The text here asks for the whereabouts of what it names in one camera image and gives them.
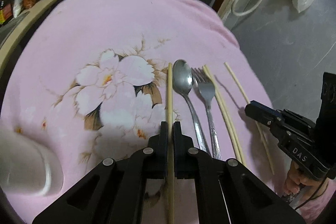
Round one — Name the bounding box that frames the steel fork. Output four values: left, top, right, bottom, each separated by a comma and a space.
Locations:
191, 68, 222, 160

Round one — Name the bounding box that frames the steel spoon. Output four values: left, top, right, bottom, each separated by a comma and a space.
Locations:
173, 59, 210, 154

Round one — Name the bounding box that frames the person's right hand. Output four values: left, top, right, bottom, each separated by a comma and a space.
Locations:
284, 161, 318, 199

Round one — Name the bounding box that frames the white plastic utensil basket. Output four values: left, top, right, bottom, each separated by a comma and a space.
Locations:
1, 124, 64, 196

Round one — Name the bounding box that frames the pink floral cloth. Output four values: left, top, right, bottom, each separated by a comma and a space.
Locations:
0, 0, 289, 224

